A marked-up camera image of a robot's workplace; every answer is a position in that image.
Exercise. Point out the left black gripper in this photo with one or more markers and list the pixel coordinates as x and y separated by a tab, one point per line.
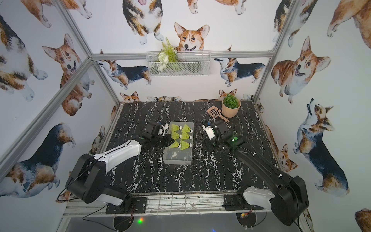
162	139

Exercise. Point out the green shuttlecock six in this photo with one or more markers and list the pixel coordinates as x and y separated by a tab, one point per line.
175	135

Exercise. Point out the green shuttlecock three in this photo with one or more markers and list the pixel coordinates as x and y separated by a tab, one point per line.
175	144

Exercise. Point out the clear plastic storage box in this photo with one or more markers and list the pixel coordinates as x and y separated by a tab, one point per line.
179	152

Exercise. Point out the green shuttlecock two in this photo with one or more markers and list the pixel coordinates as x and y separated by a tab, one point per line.
176	128

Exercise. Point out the green shuttlecock eight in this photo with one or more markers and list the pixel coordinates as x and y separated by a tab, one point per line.
184	145

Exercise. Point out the green shuttlecock seven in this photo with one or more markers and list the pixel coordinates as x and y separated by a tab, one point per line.
185	136

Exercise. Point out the green shuttlecock one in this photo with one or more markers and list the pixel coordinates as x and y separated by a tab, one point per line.
187	129

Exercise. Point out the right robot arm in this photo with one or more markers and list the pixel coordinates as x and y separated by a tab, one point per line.
285	196

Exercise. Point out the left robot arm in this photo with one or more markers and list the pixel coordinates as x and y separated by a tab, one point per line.
87	182

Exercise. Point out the pink slotted scoop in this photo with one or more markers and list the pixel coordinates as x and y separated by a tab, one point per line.
215	112

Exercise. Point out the pink pot with succulent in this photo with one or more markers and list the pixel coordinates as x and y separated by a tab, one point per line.
230	106

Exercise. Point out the green fern plant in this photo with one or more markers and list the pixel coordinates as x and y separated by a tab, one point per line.
167	55

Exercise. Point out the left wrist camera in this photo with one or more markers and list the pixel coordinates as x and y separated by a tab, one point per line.
156	129

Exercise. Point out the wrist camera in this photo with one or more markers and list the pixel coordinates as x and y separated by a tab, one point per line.
156	129
209	131

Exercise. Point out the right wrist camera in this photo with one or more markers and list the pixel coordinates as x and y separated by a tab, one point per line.
209	131

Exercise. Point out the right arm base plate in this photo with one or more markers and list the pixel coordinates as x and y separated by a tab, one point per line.
235	202

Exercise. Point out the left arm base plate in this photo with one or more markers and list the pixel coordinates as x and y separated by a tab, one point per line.
137	205

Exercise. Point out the aluminium front rail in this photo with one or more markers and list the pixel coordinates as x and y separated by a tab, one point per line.
159	205

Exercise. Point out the white wire wall basket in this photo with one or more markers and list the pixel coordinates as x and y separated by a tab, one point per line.
189	64

